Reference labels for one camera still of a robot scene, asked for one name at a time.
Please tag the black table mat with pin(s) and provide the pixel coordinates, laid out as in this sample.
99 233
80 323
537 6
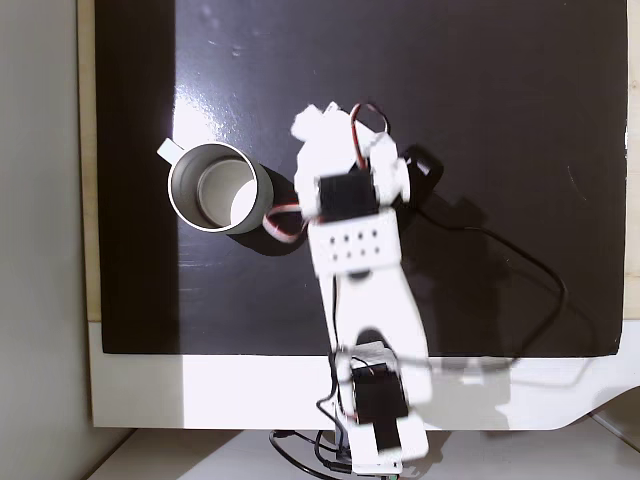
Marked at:
500 100

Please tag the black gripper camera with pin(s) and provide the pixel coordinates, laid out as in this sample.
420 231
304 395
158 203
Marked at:
425 167

